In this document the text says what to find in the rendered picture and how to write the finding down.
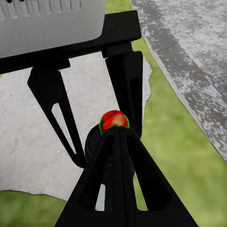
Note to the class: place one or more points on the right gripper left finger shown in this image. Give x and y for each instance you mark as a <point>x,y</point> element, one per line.
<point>79,211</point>

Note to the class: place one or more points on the insectifuge atomizer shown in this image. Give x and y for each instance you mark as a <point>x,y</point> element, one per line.
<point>108,120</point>

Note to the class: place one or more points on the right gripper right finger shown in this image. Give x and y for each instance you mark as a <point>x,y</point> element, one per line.
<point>165,209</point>

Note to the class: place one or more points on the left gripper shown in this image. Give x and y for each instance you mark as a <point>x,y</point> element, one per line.
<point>125,68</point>

